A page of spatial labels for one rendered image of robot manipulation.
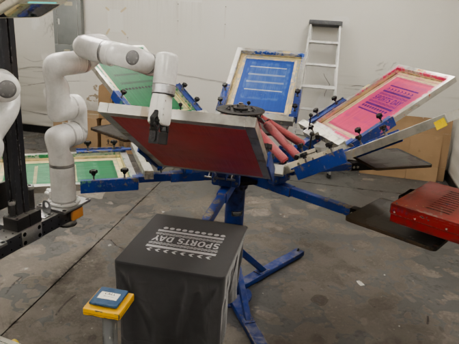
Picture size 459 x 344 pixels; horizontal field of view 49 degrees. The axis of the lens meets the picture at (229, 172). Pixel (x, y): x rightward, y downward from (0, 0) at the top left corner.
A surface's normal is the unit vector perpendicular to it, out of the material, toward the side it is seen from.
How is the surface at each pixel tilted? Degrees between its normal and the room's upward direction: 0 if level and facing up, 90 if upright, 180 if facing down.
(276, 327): 0
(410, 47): 90
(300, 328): 0
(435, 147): 78
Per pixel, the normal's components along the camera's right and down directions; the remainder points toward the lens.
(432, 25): -0.21, 0.31
